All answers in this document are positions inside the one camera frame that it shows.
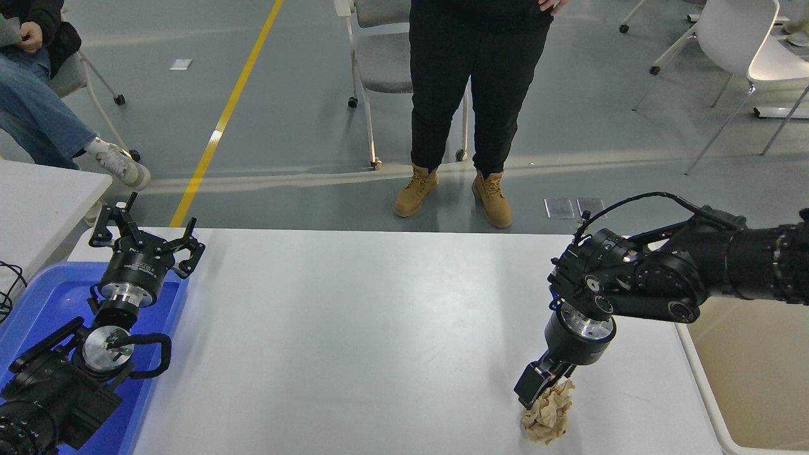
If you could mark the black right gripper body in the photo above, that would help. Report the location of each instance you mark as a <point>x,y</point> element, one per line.
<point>578,351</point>

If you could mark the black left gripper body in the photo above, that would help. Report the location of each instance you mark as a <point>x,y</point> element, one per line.
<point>136,268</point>

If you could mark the tan paper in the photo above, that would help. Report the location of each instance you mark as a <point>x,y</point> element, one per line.
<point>550,417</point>

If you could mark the grey tablet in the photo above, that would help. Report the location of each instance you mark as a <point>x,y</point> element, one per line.
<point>7,33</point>

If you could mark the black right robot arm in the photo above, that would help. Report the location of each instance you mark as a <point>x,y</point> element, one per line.
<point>695,265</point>

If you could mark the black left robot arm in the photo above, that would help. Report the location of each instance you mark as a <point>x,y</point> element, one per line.
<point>57,392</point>

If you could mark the seated person's hand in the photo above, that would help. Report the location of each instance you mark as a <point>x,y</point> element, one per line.
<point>31,38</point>

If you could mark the standing person's left hand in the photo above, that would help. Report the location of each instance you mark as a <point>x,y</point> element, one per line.
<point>554,6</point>

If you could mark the blue plastic tray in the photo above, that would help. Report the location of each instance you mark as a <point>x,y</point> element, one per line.
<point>57,297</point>

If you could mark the white side table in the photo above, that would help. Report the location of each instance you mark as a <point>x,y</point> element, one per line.
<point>38,202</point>

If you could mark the silver floor plate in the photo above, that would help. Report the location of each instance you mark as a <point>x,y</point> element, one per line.
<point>597,205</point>
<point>559,208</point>

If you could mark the seated person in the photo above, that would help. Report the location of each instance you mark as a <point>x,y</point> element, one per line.
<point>38,114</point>

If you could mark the grey wheeled chair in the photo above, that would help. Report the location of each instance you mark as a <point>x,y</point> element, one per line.
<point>66,79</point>

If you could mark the white floor label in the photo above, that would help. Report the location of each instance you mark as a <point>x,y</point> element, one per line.
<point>181,64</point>

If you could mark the large pale plastic bin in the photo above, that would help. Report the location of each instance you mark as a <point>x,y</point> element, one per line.
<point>758,379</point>

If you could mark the grey padded white-framed chair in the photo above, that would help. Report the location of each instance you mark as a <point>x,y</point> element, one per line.
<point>382,69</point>

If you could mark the white-legged castor chair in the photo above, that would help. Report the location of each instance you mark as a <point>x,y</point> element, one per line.
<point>655,69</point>

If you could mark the standing person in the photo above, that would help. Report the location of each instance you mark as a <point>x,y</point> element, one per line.
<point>442,76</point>

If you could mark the white furniture foot bar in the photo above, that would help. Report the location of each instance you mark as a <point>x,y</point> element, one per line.
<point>777,112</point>

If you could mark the white shell chair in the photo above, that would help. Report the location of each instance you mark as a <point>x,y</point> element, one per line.
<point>733,31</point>

